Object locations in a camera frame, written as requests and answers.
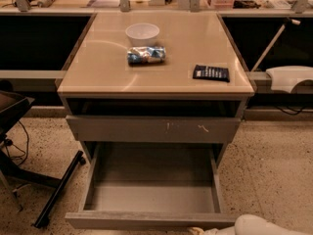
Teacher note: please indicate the grey drawer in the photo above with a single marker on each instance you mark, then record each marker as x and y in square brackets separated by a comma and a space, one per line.
[151, 186]
[154, 129]

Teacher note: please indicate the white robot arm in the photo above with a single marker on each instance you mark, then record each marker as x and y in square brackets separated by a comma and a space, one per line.
[248, 224]

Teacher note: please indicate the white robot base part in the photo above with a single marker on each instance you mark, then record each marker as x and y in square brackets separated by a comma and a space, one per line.
[287, 77]

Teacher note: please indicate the grey top drawer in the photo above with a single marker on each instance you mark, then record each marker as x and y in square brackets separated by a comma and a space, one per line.
[154, 129]

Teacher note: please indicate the grey drawer cabinet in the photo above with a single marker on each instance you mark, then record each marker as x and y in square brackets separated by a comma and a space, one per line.
[100, 82]

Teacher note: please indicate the blue white snack bag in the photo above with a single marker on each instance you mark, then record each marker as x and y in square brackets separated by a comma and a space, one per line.
[146, 55]

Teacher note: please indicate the white bowl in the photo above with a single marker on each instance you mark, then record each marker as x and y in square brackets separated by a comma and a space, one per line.
[142, 34]

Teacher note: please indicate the white pole with black tip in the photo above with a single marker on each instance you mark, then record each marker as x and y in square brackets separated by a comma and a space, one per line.
[274, 39]

